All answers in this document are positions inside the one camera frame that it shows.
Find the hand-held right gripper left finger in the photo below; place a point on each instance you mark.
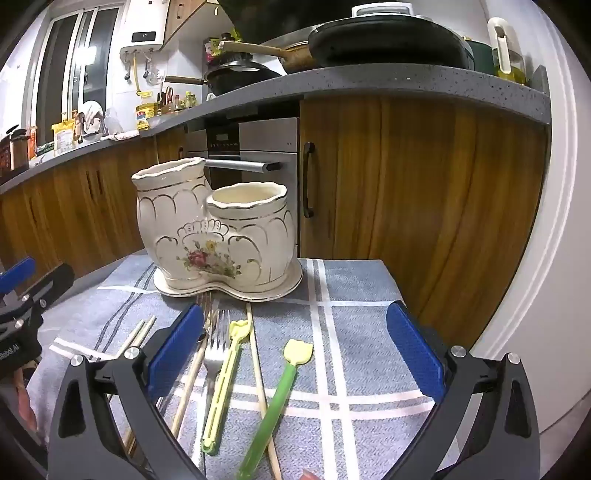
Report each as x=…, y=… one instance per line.
x=178, y=350

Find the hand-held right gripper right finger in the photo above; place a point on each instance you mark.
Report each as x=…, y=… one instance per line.
x=415, y=350

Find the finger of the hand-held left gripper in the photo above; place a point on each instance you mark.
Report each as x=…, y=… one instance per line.
x=18, y=273
x=53, y=282

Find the metal fork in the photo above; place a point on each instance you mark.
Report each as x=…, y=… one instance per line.
x=219, y=341
x=208, y=307

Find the wooden chopstick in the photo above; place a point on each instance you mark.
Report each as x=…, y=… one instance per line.
x=189, y=392
x=143, y=332
x=258, y=383
x=131, y=339

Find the pale yellow plastic utensil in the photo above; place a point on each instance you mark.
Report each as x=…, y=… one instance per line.
x=221, y=392

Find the floral white ceramic utensil holder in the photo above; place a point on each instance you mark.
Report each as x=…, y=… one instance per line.
x=184, y=221

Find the person's left hand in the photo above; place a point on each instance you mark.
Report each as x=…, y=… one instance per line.
x=23, y=399

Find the blue grey plaid cloth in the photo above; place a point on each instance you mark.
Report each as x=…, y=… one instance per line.
x=355, y=323

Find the white ceramic holder tray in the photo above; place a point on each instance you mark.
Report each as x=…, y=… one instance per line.
x=277, y=286

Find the yellow snack packets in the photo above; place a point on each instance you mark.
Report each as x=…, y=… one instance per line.
x=63, y=136

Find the pink white rag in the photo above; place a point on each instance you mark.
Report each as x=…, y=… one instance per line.
x=122, y=134

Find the wooden base cabinets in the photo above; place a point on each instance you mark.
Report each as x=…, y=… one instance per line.
x=415, y=184

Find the white pink hanging cloth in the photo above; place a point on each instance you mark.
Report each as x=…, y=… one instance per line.
x=92, y=115

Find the yellow cooking oil bottle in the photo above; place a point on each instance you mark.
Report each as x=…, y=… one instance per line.
x=144, y=113

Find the kitchen window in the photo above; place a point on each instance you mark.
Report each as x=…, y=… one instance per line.
x=69, y=69

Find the row of condiment bottles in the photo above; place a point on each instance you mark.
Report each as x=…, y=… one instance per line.
x=178, y=104

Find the stainless steel built-in oven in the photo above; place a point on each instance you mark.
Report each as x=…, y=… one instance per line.
x=268, y=138

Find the white water heater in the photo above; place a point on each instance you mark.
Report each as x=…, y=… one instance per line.
x=145, y=27

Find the spice shelf with packets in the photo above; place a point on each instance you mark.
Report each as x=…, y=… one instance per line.
x=217, y=46

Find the wooden upper cabinet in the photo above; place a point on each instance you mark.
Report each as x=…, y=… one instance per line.
x=184, y=16

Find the black electric griddle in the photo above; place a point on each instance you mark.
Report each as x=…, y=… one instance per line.
x=388, y=46

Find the oil dispenser bottle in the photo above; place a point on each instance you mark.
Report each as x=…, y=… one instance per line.
x=505, y=55

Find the black range hood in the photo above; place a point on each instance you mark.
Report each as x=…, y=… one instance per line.
x=277, y=18

